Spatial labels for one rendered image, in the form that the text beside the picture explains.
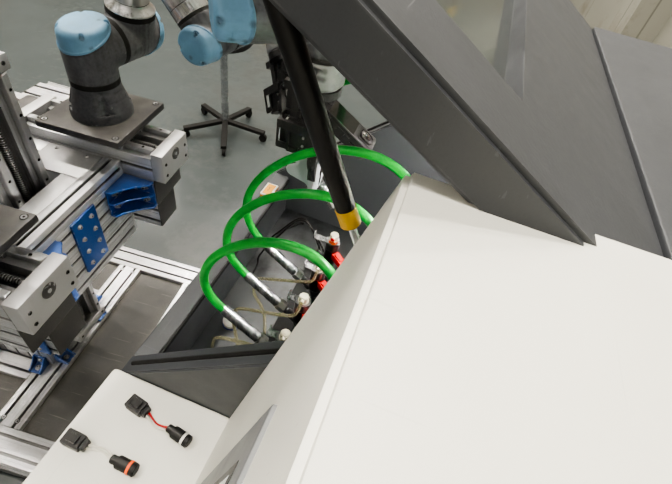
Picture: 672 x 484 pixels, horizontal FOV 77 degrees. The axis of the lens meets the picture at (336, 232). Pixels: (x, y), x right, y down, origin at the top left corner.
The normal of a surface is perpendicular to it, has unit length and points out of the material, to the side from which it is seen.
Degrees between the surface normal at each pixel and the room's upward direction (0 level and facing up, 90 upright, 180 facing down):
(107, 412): 0
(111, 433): 0
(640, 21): 90
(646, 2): 90
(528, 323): 0
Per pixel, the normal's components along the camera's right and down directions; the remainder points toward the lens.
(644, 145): 0.16, -0.69
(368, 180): -0.32, 0.64
